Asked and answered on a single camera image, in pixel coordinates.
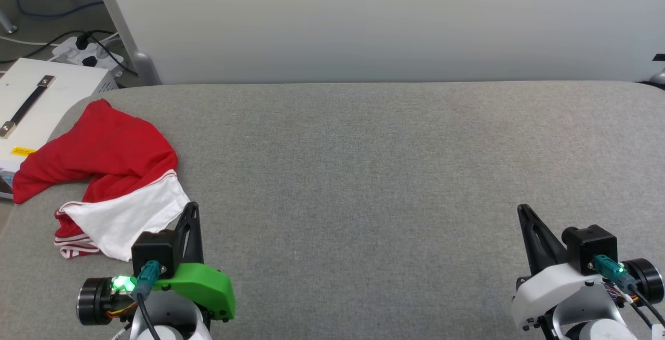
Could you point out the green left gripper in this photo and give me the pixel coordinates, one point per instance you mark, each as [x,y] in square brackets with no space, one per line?
[208,285]

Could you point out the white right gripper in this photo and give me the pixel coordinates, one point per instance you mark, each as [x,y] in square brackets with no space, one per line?
[545,288]

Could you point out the red and white garment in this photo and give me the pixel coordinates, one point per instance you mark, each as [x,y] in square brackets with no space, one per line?
[104,147]

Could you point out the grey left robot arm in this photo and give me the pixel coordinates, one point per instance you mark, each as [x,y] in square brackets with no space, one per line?
[166,324]

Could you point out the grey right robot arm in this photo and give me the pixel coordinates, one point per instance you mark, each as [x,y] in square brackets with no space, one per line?
[587,319]

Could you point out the grey fabric sofa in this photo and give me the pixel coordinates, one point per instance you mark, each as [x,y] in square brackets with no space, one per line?
[363,199]

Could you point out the white equipment box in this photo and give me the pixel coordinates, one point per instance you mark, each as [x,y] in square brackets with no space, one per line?
[67,95]

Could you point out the yellow warning label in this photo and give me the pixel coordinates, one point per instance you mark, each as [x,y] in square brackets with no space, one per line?
[23,151]

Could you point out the white power strip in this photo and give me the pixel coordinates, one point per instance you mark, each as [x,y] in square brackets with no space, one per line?
[65,49]

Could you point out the white partition panel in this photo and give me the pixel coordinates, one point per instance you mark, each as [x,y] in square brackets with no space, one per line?
[363,17]

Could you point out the grey metal stand leg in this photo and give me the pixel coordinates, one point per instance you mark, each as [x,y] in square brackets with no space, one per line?
[9,27]

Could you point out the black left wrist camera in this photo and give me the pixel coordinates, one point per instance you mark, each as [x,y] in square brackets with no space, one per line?
[153,249]

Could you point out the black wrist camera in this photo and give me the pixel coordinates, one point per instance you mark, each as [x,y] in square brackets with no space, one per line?
[153,249]
[589,246]

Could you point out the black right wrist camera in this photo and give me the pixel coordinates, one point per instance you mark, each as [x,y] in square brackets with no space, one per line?
[589,246]

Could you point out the grey partition post black tape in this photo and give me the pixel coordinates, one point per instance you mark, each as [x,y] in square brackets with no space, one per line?
[660,77]

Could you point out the white metal frame legs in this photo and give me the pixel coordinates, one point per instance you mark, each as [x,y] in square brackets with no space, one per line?
[118,17]

